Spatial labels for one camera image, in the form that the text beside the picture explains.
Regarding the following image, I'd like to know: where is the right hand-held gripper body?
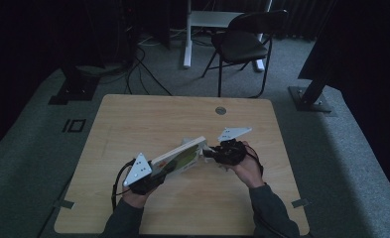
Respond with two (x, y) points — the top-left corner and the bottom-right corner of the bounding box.
(211, 127), (253, 167)

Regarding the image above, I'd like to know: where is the black floor cable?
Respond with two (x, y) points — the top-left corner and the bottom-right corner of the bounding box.
(124, 46), (174, 97)

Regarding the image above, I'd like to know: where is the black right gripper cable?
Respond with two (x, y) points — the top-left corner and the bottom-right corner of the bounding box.
(245, 145), (265, 177)

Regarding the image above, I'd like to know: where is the person's left hand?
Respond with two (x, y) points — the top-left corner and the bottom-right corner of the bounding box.
(121, 184), (154, 209)

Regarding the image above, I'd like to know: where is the grey tape piece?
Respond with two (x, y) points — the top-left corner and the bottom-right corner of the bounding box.
(291, 197), (311, 209)
(53, 198), (75, 210)

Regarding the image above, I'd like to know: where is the black folding chair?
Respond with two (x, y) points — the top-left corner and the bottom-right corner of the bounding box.
(200, 9), (290, 99)

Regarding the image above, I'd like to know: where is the white desk frame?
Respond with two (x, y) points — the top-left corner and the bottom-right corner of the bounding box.
(182, 0), (273, 72)

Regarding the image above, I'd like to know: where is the black stand base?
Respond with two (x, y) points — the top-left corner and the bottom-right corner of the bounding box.
(288, 78), (333, 113)
(48, 63), (101, 106)

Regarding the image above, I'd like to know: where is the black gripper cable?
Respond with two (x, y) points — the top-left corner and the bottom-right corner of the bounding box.
(245, 145), (265, 177)
(111, 158), (138, 212)

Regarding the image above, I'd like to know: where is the white book with green leaf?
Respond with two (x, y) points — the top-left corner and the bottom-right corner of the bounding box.
(150, 136), (208, 179)

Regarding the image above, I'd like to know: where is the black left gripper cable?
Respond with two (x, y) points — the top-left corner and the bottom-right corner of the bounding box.
(111, 158), (138, 212)

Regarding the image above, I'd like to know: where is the person's right hand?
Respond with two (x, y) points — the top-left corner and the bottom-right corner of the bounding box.
(230, 141), (266, 189)

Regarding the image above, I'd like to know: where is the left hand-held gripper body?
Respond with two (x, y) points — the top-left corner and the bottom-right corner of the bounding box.
(122, 152), (168, 196)

